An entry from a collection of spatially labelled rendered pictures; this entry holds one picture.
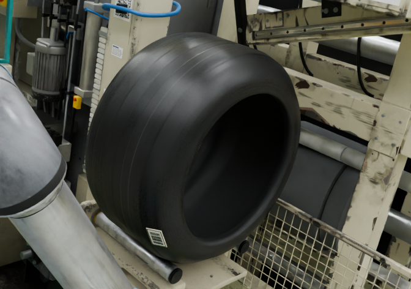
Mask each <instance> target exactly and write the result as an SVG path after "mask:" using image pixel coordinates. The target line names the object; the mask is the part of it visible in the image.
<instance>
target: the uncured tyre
mask: <svg viewBox="0 0 411 289"><path fill-rule="evenodd" d="M300 128H301V117H300V107H299V104H298V99H297V96H296V93H295V89H294V85H293V84H292V81H291V78H290V76H289V75H288V73H287V72H286V70H285V69H284V68H283V67H282V66H281V65H280V64H279V63H278V62H276V61H275V60H274V59H273V58H271V57H270V56H269V55H267V54H266V53H264V52H262V51H259V50H256V49H254V48H250V47H247V46H244V45H241V44H239V43H235V42H232V41H230V40H226V39H223V38H221V37H217V36H214V35H211V34H208V33H204V32H183V33H177V34H172V35H169V36H166V37H163V38H160V39H158V40H156V41H154V42H152V43H151V44H149V45H148V46H146V47H144V48H143V49H142V50H140V51H139V52H137V54H135V55H134V56H133V57H132V58H131V59H130V60H129V61H128V62H127V63H126V64H125V65H124V66H123V67H122V68H121V69H120V71H118V73H117V74H116V76H115V77H114V78H113V79H112V81H111V82H110V84H109V85H108V87H107V89H106V90H105V92H104V93H103V95H102V98H101V99H100V101H99V103H98V105H97V108H96V110H95V113H94V115H93V118H92V121H91V125H90V128H89V132H88V136H87V142H86V153H85V166H86V176H87V182H88V184H89V188H90V190H91V193H92V196H93V198H94V199H95V201H96V203H97V204H98V206H99V208H100V209H101V211H102V212H103V213H104V215H105V216H106V217H107V218H108V219H109V220H110V221H112V223H114V224H115V225H117V226H118V227H119V228H120V229H122V230H123V231H124V232H126V233H127V234H128V235H130V236H131V237H132V238H133V239H135V240H136V241H138V242H139V243H140V244H141V245H143V246H144V247H145V248H147V249H148V250H149V251H151V252H152V253H153V254H155V255H156V256H158V257H160V258H164V259H166V260H169V261H173V262H176V263H196V262H200V261H203V260H207V259H209V258H213V257H216V256H219V255H221V254H223V253H225V252H227V251H229V250H231V249H233V248H234V247H235V246H237V245H238V244H240V243H241V242H242V241H243V240H244V239H246V238H247V237H248V236H249V235H250V234H251V233H252V232H253V231H254V230H255V229H256V228H257V227H258V226H259V225H260V223H261V222H262V221H263V220H264V219H265V217H266V216H267V214H268V213H269V212H270V210H271V209H272V208H273V206H274V204H275V203H276V201H277V199H278V198H279V196H280V194H281V192H282V191H283V189H284V186H285V184H286V182H287V180H288V177H289V175H290V173H291V170H292V167H293V164H294V161H295V157H296V154H297V149H298V144H299V139H300ZM146 228H151V229H154V230H160V231H161V232H162V233H163V237H164V239H165V242H166V245H167V247H162V246H157V245H153V244H152V243H151V240H150V238H149V235H148V232H147V230H146Z"/></svg>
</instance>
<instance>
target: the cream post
mask: <svg viewBox="0 0 411 289"><path fill-rule="evenodd" d="M115 2H116V0H111V3H112V4H115ZM172 2H173V0H133V3H132V8H131V9H133V10H136V11H139V12H144V13H167V12H171V9H172ZM169 20H170V17H163V18H150V17H140V16H137V15H134V14H131V16H130V22H128V21H125V20H122V19H120V18H117V17H114V9H112V8H110V13H109V23H108V32H107V38H106V47H105V56H104V62H103V71H102V80H101V85H100V95H99V100H98V102H99V101H100V99H101V98H102V95H103V93H104V88H105V89H107V87H108V85H109V84H110V82H111V81H112V79H113V78H114V77H115V76H116V74H117V73H118V71H120V69H121V68H122V67H123V66H124V65H125V64H126V63H127V62H128V61H129V60H130V59H131V58H132V57H133V56H134V55H135V54H137V52H139V51H140V50H142V49H143V48H144V47H146V46H148V45H149V44H151V43H152V42H154V41H156V40H158V39H160V38H163V37H166V36H167V35H168V28H169ZM113 45H116V46H118V47H121V48H123V53H122V58H118V57H117V56H114V55H112V54H111V52H112V47H113ZM93 199H94V198H93V196H92V193H91V190H90V188H89V185H88V187H87V196H86V201H89V200H93Z"/></svg>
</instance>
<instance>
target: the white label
mask: <svg viewBox="0 0 411 289"><path fill-rule="evenodd" d="M146 230H147V232H148V235H149V238H150V240H151V243H152V244H153V245H157V246H162V247H167V245H166V242H165V239H164V237H163V233H162V232H161V231H160V230H154V229H151V228H146Z"/></svg>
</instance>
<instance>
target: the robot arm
mask: <svg viewBox="0 0 411 289"><path fill-rule="evenodd" d="M66 172H67V164H66V161H65V159H64V158H63V156H62V154H61V153H60V152H59V150H58V148H57V147H56V145H55V144H54V141H53V140H52V139H51V137H50V135H49V134H48V132H47V131H46V129H45V128H44V126H43V124H42V123H41V121H40V119H39V118H38V117H37V115H36V113H35V112H34V110H33V109H32V107H31V106H30V104H29V103H28V101H27V100H26V98H25V97H24V95H23V94H22V93H21V91H20V90H19V88H18V86H17V85H16V84H15V82H14V80H13V78H12V76H11V74H10V72H9V71H8V70H7V69H6V68H5V67H4V66H3V65H2V64H0V217H8V218H9V220H10V221H11V222H12V223H13V224H14V226H15V227H16V229H17V230H18V231H19V232H20V234H21V235H22V236H23V237H24V239H25V240H26V241H27V243H28V244H29V245H30V246H31V247H32V249H33V250H34V252H35V253H36V254H37V255H38V257H39V258H40V259H41V260H42V261H43V263H44V264H45V266H46V267H47V268H48V269H49V271H50V272H51V273H52V275H53V276H54V277H55V278H56V280H57V281H58V282H59V283H60V285H61V286H62V287H63V289H138V288H133V287H132V285H131V283H130V282H129V280H128V279H127V277H126V275H125V274H124V272H123V271H122V270H121V268H120V266H119V265H118V263H117V261H116V260H115V259H114V257H113V255H112V254H111V252H110V251H109V249H108V248H107V246H106V244H105V243H104V242H103V240H102V238H101V237H100V235H99V234H98V232H97V231H96V229H95V227H94V226H93V224H92V223H91V221H90V220H89V218H88V216H87V215H86V213H85V212H84V210H83V209H82V207H81V206H80V204H79V203H78V201H77V199H76V198H75V196H74V195H73V194H72V191H71V190H70V189H69V187H68V185H67V184H66V182H65V181H64V178H65V175H66Z"/></svg>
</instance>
